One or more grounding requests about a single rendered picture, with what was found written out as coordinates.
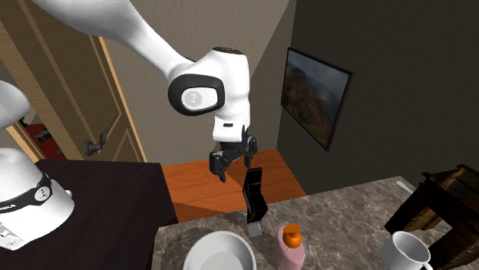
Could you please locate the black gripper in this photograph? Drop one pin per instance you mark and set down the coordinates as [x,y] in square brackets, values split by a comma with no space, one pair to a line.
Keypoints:
[236,149]

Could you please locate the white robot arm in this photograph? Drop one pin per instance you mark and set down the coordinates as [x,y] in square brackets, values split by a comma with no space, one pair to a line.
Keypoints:
[123,26]

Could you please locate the black upright box grey base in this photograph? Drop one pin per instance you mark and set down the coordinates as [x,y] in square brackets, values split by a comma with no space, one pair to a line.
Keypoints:
[253,194]

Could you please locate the white bowl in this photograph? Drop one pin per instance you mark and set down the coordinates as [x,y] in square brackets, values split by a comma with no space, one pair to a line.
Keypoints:
[221,254]

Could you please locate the pink bottle orange cap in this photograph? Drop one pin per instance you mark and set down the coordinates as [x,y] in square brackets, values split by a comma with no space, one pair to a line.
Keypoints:
[292,256]

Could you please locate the white thin utensil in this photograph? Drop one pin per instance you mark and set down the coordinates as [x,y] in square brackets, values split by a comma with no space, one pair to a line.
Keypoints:
[404,186]

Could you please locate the brown wooden door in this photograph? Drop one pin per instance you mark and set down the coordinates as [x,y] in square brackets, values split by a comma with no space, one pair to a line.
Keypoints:
[63,82]

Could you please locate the white cup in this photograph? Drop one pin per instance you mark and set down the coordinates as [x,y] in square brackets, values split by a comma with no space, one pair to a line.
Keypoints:
[402,250]

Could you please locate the dark wooden stool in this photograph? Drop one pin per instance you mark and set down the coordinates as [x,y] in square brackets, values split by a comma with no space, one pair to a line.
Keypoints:
[445,202]

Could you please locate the framed landscape wall picture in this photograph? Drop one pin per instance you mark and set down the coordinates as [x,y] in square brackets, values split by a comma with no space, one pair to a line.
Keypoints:
[314,95]

